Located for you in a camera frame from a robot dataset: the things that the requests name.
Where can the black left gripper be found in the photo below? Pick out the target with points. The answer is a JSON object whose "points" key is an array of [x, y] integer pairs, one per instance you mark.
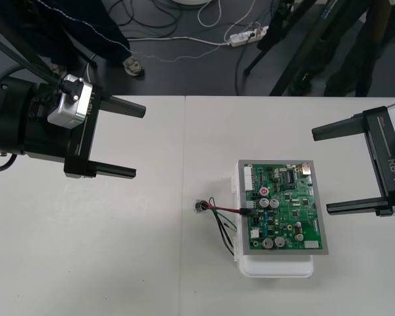
{"points": [[52, 141]]}

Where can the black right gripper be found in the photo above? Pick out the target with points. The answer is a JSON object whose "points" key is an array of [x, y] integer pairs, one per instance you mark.
{"points": [[393, 171]]}

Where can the person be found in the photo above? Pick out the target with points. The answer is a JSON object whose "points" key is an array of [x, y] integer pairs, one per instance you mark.
{"points": [[355, 59], [85, 29]]}

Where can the black tripod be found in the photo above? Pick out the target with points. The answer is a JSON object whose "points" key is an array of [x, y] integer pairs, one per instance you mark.
{"points": [[36, 62], [284, 74]]}

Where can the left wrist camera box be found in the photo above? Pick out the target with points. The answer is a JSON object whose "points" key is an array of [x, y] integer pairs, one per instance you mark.
{"points": [[66, 112]]}

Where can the green circuit board grey frame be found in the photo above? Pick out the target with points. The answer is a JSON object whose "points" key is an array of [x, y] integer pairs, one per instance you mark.
{"points": [[293, 210]]}

